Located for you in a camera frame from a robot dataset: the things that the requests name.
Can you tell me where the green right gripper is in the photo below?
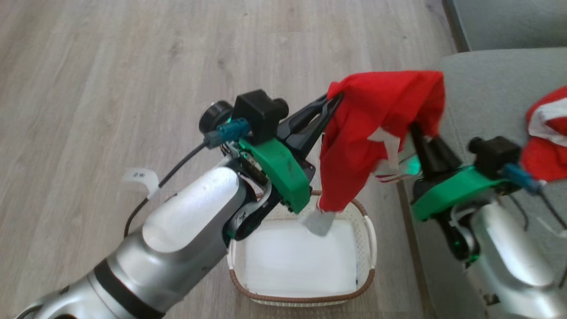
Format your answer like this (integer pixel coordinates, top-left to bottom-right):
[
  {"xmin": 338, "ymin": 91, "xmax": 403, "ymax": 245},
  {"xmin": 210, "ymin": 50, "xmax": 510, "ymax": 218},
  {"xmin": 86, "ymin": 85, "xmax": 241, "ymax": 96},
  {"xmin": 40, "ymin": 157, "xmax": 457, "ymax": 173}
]
[{"xmin": 408, "ymin": 124, "xmax": 519, "ymax": 222}]

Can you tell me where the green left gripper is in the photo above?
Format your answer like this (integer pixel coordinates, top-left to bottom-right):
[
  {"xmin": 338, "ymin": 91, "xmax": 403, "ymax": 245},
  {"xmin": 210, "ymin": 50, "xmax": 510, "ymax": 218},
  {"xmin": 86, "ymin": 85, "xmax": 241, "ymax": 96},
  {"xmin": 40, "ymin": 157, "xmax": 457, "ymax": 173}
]
[{"xmin": 221, "ymin": 94, "xmax": 345, "ymax": 214}]

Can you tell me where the red and white garment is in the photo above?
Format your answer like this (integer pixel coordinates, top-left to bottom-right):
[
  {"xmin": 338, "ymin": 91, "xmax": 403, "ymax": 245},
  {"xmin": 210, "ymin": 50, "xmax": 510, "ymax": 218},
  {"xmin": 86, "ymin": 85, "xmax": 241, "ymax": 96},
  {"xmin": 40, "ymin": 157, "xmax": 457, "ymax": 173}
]
[{"xmin": 298, "ymin": 70, "xmax": 446, "ymax": 237}]

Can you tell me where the red white cloth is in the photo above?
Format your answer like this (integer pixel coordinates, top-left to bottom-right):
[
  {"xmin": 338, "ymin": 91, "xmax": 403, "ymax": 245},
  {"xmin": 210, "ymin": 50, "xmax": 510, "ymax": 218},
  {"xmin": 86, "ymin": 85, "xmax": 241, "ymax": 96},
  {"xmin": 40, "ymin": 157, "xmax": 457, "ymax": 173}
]
[{"xmin": 520, "ymin": 86, "xmax": 567, "ymax": 183}]

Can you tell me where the grey fabric sofa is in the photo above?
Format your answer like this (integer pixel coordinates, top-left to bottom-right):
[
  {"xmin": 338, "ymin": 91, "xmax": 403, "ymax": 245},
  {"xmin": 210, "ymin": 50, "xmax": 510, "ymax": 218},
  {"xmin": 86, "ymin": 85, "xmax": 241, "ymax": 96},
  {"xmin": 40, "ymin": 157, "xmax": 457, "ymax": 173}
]
[{"xmin": 396, "ymin": 0, "xmax": 567, "ymax": 319}]

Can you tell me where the white laundry basket brown rim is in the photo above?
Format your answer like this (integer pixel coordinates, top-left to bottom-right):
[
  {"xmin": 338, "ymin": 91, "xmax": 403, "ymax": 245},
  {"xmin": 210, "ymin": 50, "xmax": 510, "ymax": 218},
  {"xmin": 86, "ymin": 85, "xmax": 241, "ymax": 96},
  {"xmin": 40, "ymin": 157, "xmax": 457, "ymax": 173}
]
[{"xmin": 227, "ymin": 190, "xmax": 378, "ymax": 307}]

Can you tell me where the black cable blue plug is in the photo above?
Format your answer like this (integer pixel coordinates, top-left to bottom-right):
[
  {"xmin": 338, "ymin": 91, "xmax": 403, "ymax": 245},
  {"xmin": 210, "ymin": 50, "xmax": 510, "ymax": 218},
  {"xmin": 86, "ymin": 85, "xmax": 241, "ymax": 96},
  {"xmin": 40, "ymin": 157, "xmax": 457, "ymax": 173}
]
[
  {"xmin": 124, "ymin": 117, "xmax": 251, "ymax": 238},
  {"xmin": 502, "ymin": 163, "xmax": 567, "ymax": 232}
]

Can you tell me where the white paper cable tag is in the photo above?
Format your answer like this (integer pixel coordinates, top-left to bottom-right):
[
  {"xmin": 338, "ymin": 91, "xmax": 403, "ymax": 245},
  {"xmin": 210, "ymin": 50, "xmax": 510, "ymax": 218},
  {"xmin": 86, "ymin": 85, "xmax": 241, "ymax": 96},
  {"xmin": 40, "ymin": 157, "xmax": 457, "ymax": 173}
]
[{"xmin": 121, "ymin": 167, "xmax": 160, "ymax": 200}]

